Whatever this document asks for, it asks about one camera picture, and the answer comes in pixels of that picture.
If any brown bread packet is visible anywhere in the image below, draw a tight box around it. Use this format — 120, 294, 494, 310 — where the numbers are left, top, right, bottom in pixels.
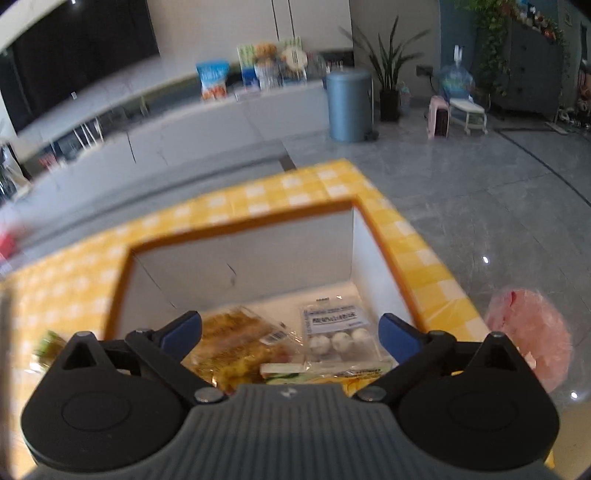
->
191, 308, 303, 393

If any white router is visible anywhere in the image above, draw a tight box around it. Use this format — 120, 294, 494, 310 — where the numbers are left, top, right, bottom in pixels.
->
74, 117, 105, 148

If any potted plant in black pot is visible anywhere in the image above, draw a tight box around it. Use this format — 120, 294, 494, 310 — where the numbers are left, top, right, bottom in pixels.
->
339, 16, 430, 123

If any white marble tv console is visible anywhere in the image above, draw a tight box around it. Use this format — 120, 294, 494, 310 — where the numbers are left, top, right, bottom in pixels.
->
14, 78, 331, 185

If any large blue snack bag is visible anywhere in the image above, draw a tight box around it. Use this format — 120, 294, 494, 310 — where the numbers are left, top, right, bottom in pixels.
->
196, 61, 230, 101

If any pink space heater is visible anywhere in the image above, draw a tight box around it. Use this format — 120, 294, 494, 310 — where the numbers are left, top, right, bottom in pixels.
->
427, 95, 450, 140

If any blue-grey trash can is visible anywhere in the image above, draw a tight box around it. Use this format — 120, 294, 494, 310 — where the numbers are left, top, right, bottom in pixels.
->
326, 68, 374, 143

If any row of shoes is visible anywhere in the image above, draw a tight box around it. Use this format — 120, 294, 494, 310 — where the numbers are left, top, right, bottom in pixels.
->
556, 99, 591, 127

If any white rolling stool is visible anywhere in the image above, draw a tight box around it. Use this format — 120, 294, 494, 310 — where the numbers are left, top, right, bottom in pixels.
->
448, 97, 489, 136

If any teddy bear in white wrap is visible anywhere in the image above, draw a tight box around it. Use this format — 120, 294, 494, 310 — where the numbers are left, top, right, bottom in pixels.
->
254, 43, 282, 88

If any bamboo print picture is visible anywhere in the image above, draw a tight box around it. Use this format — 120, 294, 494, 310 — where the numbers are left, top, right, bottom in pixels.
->
237, 37, 303, 70

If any grey dresser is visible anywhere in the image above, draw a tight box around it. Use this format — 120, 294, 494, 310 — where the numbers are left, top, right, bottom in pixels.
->
492, 21, 568, 120

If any clear packet of white eggs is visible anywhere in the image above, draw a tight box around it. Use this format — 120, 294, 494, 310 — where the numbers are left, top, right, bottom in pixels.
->
299, 302, 385, 366

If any orange cardboard box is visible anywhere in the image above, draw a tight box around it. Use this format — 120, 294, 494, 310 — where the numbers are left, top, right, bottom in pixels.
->
105, 198, 430, 398

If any green white snack packet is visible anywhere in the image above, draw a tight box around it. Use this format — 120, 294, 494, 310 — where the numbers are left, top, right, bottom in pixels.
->
31, 330, 68, 372

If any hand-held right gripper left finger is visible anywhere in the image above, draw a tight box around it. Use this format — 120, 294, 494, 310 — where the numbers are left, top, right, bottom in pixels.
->
58, 311, 228, 408

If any pink fluffy cushion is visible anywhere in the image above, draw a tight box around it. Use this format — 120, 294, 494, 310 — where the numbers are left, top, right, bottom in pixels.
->
485, 288, 573, 393

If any round paper fan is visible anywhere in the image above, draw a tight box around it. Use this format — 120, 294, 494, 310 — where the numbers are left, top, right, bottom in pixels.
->
281, 46, 308, 77

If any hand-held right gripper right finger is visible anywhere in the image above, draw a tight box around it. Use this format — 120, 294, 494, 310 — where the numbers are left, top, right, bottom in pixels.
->
358, 312, 533, 408

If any trailing pothos plant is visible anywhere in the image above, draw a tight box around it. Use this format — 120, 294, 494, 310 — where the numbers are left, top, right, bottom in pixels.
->
462, 0, 513, 95

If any small red object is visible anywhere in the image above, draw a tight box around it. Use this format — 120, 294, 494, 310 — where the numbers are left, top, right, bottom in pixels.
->
0, 231, 21, 261

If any water jug with pump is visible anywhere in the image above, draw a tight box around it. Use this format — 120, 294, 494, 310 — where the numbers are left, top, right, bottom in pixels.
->
436, 45, 474, 100

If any yellow checkered tablecloth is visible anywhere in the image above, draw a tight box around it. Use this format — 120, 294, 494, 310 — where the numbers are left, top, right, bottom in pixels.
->
0, 159, 555, 467

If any black television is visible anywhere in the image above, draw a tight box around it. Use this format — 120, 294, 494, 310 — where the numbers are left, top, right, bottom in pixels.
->
0, 0, 160, 134

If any row of small ornaments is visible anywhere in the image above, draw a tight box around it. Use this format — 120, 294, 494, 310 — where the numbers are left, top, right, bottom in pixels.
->
508, 0, 566, 42

